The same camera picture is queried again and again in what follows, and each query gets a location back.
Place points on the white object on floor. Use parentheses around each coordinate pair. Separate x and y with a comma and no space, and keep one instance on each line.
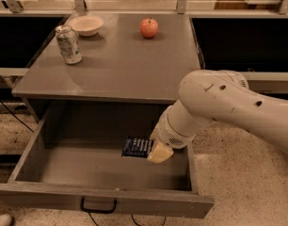
(5,220)

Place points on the white paper bowl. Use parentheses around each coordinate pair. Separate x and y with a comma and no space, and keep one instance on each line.
(86,25)

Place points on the grey cabinet with top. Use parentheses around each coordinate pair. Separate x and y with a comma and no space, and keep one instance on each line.
(121,85)

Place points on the silver green soda can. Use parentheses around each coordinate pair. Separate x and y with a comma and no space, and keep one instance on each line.
(67,42)

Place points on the open grey top drawer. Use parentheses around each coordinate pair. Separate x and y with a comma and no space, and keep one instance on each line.
(58,174)

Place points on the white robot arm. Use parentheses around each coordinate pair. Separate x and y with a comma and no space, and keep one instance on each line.
(207,96)

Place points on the black drawer handle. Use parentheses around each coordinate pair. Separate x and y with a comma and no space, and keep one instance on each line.
(90,206)

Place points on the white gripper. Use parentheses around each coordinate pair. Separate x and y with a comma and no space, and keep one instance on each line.
(168,133)

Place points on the red apple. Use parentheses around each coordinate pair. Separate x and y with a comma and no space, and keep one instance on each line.
(148,28)

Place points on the blue rxbar blueberry bar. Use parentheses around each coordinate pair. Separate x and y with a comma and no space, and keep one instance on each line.
(137,147)

